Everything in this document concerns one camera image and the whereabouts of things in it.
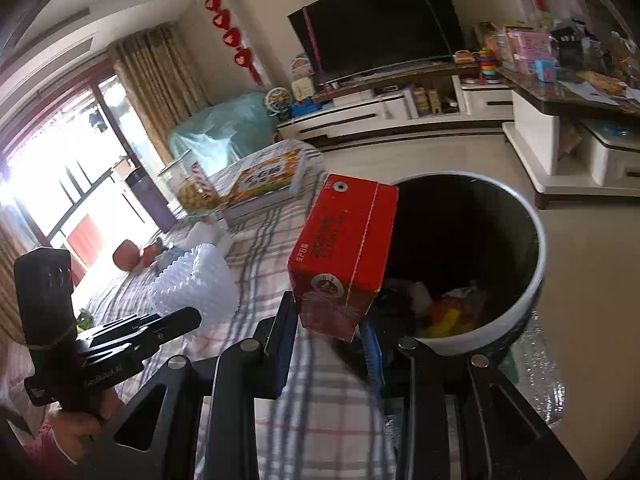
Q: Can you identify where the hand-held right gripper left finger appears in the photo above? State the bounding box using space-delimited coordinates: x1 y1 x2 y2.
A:
90 290 301 480

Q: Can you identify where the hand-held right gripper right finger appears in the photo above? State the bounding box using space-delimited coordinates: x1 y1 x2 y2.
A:
360 317 588 480

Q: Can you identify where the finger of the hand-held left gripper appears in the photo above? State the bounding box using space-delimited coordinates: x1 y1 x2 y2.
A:
75 306 203 361

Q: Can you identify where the white foam fruit net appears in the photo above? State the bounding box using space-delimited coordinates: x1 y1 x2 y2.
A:
148 243 241 333

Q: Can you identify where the red drink carton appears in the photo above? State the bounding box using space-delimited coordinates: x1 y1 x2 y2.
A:
287 174 399 343

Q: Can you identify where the white black trash bin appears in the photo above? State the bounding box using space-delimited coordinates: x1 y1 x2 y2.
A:
385 171 548 358

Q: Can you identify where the person's left hand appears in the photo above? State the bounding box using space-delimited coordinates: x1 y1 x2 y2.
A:
47 390 123 463

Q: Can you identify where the small green red box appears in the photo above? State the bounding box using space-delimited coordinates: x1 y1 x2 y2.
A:
141 242 166 268

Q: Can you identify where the orange red apple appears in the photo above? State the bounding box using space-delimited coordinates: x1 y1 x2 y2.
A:
112 240 142 271

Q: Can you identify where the yellow snack wrapper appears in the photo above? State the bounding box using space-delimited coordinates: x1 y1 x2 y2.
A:
417 300 481 337

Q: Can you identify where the purple thermos bottle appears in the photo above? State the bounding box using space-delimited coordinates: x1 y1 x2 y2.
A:
125 169 173 231

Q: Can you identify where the clear jar of cookies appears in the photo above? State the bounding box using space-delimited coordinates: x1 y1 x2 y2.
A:
160 149 222 216

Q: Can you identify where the bubble wrap sheet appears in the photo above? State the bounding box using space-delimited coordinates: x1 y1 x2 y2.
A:
500 330 566 431

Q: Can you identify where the snack box with pictures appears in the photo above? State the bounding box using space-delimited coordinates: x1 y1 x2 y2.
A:
227 150 307 197

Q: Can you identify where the teal covered sofa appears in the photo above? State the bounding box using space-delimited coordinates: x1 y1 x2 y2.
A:
167 91 281 171

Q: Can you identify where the beige curtain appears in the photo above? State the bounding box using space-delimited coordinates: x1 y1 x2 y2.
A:
107 25 211 151

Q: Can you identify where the white brown television stand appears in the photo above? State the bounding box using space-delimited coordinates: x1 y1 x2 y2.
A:
274 72 516 148

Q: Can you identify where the white wheel toy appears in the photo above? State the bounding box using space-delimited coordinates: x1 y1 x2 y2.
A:
265 87 291 116

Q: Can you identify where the marble top side table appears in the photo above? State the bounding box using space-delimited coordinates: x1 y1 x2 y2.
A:
500 67 640 211

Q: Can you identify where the black television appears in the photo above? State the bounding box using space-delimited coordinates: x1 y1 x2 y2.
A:
287 0 466 86

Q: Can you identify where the small blue box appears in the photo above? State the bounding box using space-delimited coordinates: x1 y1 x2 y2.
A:
532 58 558 82

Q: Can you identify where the pink toy box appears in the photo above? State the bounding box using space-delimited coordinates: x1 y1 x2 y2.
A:
505 30 553 73

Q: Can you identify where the flat yellow printed box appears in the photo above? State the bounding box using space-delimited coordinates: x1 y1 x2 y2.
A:
575 70 628 98

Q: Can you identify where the wooden frame glass door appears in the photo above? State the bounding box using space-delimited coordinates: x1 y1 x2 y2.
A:
0 60 171 281

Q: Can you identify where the colourful stacking ring toy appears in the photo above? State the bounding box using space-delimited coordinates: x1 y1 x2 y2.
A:
477 47 498 83

